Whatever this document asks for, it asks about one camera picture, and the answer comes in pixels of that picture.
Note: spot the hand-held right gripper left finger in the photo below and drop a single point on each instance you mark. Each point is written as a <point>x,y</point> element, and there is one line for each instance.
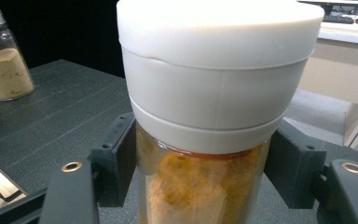
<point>71,193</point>

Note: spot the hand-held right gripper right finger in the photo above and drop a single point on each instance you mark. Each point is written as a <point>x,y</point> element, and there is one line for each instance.
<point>351,193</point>

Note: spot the black shelf with metal legs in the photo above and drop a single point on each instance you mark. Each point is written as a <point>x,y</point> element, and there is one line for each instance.
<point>62,118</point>

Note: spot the glass jar with metal lid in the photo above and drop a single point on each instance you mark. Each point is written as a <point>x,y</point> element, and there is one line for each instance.
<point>4,71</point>

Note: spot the spice jar with white lid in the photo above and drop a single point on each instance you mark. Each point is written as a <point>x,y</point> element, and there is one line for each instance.
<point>217,77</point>

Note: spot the beige desk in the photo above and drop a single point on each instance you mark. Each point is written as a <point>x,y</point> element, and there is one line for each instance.
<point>341,71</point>

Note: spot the black curtain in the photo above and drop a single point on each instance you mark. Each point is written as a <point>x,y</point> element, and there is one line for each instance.
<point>62,28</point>

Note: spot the black keyboard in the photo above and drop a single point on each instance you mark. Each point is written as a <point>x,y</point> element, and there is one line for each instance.
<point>338,19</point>

